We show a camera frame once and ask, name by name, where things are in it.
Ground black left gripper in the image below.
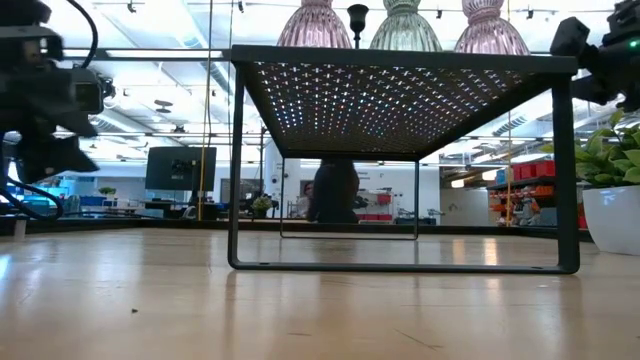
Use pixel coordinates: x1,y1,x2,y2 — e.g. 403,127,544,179
0,64,100,184

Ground pink ribbed glass candle holder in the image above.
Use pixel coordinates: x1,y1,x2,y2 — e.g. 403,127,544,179
276,0,354,50
453,0,531,56

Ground green ribbed glass candle holder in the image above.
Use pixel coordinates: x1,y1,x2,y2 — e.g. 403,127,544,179
368,0,444,53

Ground tall black candlestick holder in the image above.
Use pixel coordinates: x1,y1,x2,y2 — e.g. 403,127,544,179
346,3,370,50

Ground black computer monitor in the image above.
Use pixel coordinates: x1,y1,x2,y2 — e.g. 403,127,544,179
145,146,218,192

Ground storage rack with red bins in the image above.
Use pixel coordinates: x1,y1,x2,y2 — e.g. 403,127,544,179
487,159,589,229

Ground yellow vertical pole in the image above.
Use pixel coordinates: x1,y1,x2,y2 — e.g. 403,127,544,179
197,0,214,222

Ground green plant in white pot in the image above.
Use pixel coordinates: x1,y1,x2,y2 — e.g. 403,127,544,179
539,107,640,257

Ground small potted plant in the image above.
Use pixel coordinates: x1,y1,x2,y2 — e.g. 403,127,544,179
252,195,274,219

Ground black perforated metal shelf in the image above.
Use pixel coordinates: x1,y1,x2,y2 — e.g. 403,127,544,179
227,44,581,275

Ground red storage bins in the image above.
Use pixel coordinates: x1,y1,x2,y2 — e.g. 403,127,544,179
357,189,395,222

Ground person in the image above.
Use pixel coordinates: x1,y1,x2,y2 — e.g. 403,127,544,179
310,158,361,224

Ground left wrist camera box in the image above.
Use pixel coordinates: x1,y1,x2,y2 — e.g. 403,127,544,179
72,67,117,115

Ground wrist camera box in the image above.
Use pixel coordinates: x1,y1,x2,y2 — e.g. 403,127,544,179
72,67,117,115
549,16,592,57

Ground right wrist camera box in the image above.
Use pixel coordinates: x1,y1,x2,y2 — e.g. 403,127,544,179
549,16,592,57

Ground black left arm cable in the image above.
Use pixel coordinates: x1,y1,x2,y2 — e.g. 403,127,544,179
64,0,100,70

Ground black aluminium table frame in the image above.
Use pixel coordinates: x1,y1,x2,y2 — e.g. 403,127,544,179
0,214,596,244

